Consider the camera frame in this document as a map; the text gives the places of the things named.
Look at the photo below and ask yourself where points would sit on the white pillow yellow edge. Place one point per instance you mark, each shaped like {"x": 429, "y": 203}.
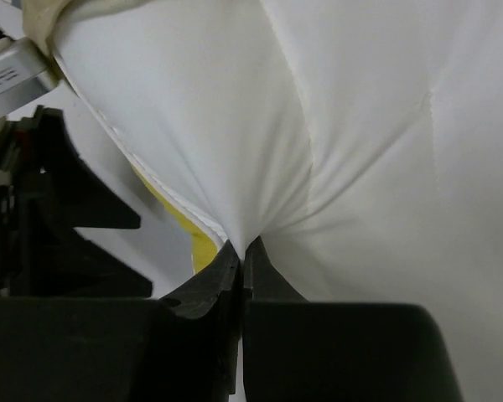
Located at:
{"x": 362, "y": 141}

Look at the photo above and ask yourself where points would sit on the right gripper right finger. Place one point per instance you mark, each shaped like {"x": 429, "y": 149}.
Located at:
{"x": 298, "y": 350}

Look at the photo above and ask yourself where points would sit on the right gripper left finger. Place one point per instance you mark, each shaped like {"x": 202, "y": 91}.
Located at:
{"x": 181, "y": 347}

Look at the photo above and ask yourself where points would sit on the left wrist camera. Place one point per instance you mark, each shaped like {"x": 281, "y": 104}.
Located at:
{"x": 25, "y": 74}

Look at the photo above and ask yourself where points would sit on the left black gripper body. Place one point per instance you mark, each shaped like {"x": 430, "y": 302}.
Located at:
{"x": 47, "y": 194}

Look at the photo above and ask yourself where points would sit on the blue beige checked pillowcase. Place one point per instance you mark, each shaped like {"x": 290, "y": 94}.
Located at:
{"x": 39, "y": 20}

